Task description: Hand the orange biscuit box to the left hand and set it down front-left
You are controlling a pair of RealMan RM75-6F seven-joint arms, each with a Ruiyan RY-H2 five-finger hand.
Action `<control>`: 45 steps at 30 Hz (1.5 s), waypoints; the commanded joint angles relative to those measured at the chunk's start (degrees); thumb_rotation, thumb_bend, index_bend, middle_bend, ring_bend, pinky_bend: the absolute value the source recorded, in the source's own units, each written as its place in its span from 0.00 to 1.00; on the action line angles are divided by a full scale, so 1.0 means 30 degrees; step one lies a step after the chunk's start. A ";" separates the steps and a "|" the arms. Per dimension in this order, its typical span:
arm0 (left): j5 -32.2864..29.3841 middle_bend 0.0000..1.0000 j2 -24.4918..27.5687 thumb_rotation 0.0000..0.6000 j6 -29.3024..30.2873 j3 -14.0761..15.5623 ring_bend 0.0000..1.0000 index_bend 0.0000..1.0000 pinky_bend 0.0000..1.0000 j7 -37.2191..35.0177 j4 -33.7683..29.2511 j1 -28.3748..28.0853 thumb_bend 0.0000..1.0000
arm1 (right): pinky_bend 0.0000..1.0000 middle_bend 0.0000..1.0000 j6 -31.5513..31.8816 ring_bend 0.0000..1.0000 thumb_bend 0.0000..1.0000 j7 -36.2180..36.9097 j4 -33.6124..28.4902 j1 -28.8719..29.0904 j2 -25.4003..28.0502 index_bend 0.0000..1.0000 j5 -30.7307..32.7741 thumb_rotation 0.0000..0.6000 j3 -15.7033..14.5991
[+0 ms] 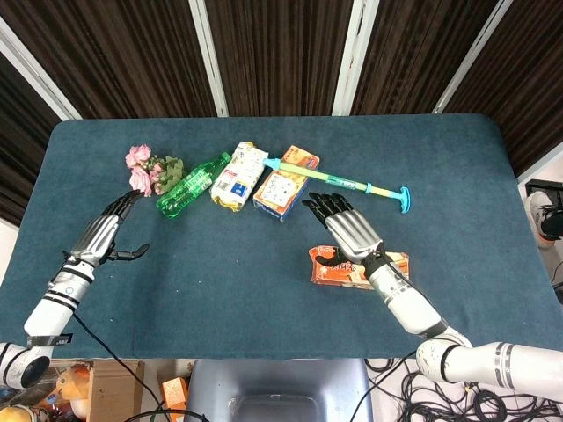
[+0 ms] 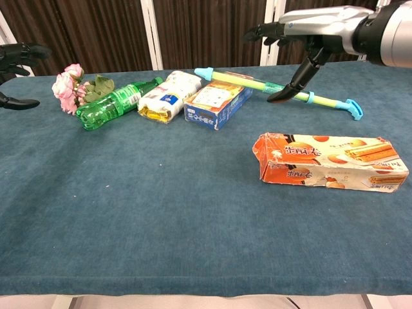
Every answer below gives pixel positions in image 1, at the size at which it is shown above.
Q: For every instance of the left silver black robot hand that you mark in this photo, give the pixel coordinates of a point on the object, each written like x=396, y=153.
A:
x=97, y=233

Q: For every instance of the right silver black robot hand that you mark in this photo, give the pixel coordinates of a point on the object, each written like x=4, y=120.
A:
x=352, y=226

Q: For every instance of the orange wafer biscuit box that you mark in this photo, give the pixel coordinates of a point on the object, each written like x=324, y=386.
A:
x=327, y=274

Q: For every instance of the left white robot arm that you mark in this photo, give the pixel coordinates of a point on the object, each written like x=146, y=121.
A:
x=52, y=299

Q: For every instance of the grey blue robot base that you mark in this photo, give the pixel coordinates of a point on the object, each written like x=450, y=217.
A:
x=279, y=391

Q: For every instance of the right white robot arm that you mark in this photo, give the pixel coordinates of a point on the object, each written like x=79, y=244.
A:
x=422, y=316

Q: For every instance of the orange blue cube puzzle box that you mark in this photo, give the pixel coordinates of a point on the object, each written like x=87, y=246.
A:
x=281, y=189

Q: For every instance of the orange wooden block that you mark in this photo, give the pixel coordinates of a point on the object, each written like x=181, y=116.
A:
x=175, y=391

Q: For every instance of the green blue toy water syringe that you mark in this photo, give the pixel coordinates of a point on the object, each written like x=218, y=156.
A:
x=338, y=179

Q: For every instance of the pink artificial flower bouquet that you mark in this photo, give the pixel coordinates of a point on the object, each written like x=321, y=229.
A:
x=151, y=169

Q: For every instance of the dark teal table cloth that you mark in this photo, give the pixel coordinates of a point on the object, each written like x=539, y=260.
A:
x=264, y=264

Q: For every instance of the green plastic bottle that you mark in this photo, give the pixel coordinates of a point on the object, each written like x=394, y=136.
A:
x=193, y=184

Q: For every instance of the white snack bag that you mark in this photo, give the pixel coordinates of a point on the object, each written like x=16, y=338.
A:
x=237, y=178

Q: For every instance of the orange plush toy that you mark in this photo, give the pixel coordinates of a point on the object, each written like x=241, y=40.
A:
x=72, y=387

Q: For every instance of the white orange sneaker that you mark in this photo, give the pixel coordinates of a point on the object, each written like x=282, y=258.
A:
x=542, y=215

